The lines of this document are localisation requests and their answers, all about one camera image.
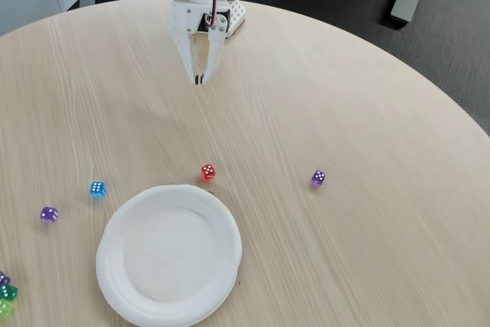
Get white paper plate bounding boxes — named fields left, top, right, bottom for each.
left=95, top=184, right=243, bottom=327

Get dark green translucent dice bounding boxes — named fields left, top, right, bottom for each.
left=0, top=283, right=19, bottom=301

